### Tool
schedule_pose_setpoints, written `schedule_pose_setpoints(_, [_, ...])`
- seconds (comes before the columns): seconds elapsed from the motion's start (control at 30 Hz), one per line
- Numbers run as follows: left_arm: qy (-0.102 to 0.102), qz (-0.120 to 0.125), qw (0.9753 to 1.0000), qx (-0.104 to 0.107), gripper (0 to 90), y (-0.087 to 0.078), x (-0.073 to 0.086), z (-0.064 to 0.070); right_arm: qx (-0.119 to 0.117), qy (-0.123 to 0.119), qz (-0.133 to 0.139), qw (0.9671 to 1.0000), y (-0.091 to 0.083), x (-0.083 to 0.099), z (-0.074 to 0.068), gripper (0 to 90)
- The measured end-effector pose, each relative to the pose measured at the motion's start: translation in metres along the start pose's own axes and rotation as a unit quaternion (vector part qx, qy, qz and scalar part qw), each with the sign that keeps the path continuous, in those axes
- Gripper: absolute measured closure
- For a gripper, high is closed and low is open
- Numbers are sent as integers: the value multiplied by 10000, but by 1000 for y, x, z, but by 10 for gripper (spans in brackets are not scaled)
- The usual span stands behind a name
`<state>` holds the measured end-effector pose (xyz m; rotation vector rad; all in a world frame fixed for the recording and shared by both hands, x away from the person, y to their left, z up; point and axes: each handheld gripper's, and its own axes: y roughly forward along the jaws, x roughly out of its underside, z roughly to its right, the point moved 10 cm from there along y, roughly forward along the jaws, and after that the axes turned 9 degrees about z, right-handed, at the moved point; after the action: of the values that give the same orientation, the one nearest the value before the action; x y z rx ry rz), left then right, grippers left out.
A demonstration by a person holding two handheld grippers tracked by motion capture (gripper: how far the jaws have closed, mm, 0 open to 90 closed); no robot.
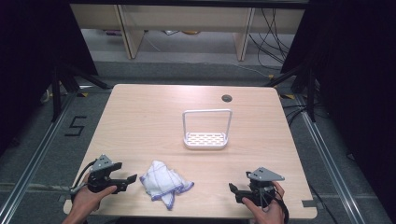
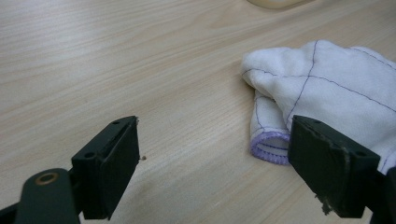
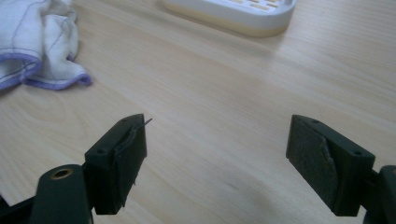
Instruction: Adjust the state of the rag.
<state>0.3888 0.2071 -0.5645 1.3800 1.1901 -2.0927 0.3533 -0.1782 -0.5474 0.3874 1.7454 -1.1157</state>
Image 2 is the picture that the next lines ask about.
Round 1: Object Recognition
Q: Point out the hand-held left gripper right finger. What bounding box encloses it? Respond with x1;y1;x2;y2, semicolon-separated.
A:
287;114;381;219

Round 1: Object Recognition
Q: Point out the white plastic rack with handle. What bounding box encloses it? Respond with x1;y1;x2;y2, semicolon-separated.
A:
247;0;307;9

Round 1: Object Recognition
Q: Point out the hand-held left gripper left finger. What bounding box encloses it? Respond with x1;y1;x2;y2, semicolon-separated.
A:
70;115;141;221

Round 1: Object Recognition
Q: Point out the white cloth with purple grid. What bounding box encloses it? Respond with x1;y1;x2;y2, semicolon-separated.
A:
241;39;396;175

